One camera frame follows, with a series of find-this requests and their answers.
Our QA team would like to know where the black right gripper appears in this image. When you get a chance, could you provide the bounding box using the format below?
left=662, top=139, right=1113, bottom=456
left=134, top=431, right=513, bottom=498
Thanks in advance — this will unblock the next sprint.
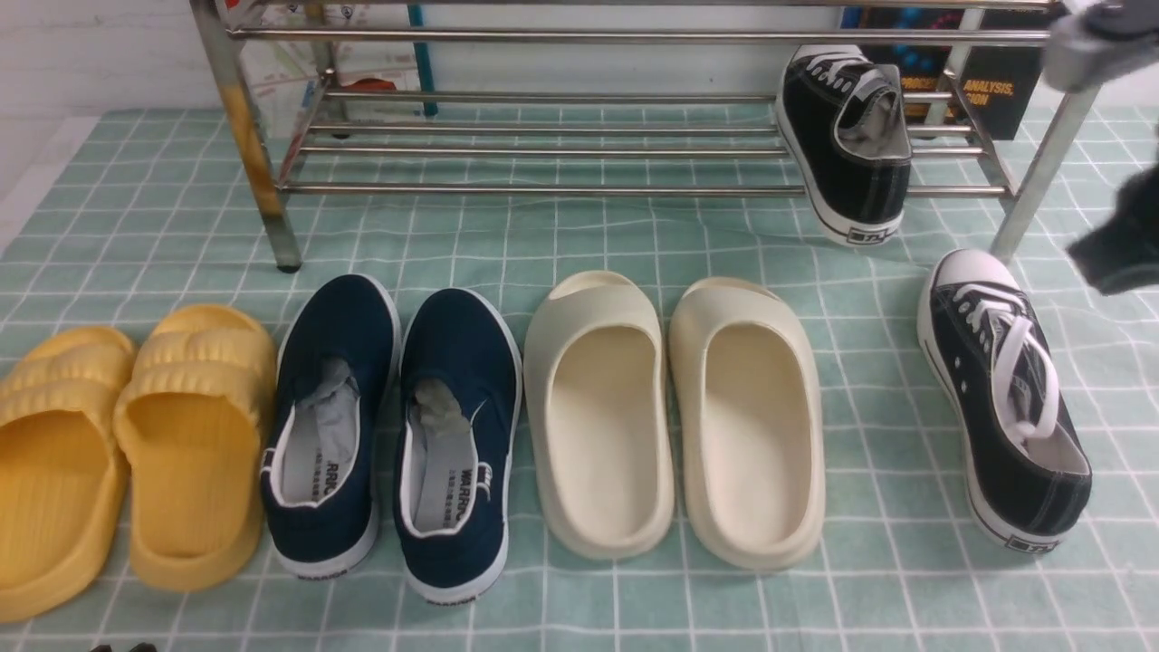
left=1067, top=167, right=1158, bottom=296

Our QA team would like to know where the black canvas sneaker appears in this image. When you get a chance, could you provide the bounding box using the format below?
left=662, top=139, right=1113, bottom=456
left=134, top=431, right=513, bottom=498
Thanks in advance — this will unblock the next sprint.
left=916, top=249, right=1093, bottom=554
left=775, top=44, right=914, bottom=248

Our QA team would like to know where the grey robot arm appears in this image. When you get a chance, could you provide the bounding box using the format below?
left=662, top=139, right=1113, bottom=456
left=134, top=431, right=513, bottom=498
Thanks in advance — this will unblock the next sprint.
left=1043, top=1, right=1158, bottom=296

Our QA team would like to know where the right navy slip-on shoe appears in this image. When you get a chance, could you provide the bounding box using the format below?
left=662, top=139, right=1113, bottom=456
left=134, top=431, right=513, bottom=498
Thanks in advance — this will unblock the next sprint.
left=393, top=288, right=522, bottom=606

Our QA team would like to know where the navy slip-on shoe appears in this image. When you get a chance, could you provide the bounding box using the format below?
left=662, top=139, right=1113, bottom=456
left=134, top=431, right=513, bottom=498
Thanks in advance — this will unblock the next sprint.
left=393, top=288, right=522, bottom=606
left=258, top=273, right=403, bottom=580

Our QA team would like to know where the left navy slip-on shoe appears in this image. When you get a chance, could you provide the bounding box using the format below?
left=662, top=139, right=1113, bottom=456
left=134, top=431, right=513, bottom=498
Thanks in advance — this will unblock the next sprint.
left=258, top=273, right=403, bottom=580

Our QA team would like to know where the metal shoe rack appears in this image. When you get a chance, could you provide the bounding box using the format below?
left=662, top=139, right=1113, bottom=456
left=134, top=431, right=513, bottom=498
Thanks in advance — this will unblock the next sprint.
left=190, top=1, right=1109, bottom=273

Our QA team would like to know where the dark book with orange text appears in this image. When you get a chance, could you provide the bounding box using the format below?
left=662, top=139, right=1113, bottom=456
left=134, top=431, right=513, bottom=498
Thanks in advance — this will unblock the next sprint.
left=838, top=7, right=1056, bottom=141

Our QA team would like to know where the right cream slipper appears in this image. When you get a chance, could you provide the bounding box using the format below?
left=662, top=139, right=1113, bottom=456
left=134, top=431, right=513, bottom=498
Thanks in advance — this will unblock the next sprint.
left=669, top=277, right=828, bottom=572

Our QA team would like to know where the cream slipper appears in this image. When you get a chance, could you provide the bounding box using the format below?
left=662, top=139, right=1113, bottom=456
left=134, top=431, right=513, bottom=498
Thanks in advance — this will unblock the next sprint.
left=524, top=271, right=675, bottom=561
left=669, top=277, right=828, bottom=572

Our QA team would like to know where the left cream slipper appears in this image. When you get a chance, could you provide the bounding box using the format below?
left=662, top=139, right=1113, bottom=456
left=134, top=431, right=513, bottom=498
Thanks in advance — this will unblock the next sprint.
left=524, top=271, right=675, bottom=561

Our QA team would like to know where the teal vertical pole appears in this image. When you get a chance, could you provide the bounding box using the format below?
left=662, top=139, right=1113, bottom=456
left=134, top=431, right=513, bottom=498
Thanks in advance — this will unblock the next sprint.
left=408, top=3, right=438, bottom=117

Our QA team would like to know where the white box with red print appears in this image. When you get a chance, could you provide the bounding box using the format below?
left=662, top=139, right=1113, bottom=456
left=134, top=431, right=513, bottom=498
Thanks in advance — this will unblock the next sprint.
left=241, top=3, right=421, bottom=139

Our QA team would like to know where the right yellow slipper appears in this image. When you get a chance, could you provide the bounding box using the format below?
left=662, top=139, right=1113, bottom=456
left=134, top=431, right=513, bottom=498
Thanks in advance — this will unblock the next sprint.
left=112, top=305, right=276, bottom=591

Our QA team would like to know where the yellow slipper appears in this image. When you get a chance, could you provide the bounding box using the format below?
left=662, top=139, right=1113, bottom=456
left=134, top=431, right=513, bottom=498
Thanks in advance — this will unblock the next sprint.
left=112, top=305, right=276, bottom=591
left=1, top=327, right=136, bottom=623

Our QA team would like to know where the green checkered tablecloth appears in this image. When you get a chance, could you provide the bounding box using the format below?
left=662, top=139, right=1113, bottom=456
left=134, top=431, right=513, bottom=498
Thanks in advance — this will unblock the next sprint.
left=1, top=107, right=1156, bottom=651

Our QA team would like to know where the left yellow slipper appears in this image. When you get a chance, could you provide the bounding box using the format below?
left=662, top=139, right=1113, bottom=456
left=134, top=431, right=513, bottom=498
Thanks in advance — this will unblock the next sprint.
left=1, top=327, right=136, bottom=623

